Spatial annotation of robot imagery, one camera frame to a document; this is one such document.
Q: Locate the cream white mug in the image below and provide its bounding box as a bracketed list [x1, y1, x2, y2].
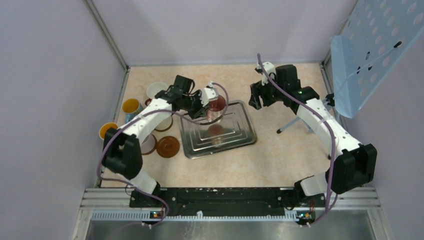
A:
[154, 115, 174, 132]

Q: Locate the blue butterfly mug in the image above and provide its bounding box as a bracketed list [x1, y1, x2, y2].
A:
[122, 98, 143, 123]

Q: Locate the lilac ribbed mug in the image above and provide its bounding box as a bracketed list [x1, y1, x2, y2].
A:
[140, 134, 157, 155]

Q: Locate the red white-inside mug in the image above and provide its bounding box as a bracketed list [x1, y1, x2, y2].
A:
[144, 81, 169, 106]

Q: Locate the silver metal tray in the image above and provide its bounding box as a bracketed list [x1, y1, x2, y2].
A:
[179, 100, 258, 159]

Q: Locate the blue perforated stand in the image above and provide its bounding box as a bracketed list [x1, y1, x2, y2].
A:
[276, 0, 424, 161]

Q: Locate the brown coaster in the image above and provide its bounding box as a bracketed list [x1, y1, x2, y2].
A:
[156, 135, 180, 158]

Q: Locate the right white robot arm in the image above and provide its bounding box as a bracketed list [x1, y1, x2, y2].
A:
[248, 62, 377, 206]

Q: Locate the white floral family mug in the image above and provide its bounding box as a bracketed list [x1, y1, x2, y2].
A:
[98, 122, 119, 140]

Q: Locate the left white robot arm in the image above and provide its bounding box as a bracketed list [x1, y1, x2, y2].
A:
[100, 75, 219, 207]

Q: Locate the pink ghost mug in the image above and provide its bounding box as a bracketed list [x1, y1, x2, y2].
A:
[205, 95, 226, 123]

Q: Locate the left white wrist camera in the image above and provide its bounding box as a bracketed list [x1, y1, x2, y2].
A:
[201, 82, 219, 107]

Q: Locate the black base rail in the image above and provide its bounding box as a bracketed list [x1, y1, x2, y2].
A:
[129, 187, 325, 217]

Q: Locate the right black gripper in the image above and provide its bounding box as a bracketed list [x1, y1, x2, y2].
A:
[249, 74, 286, 110]

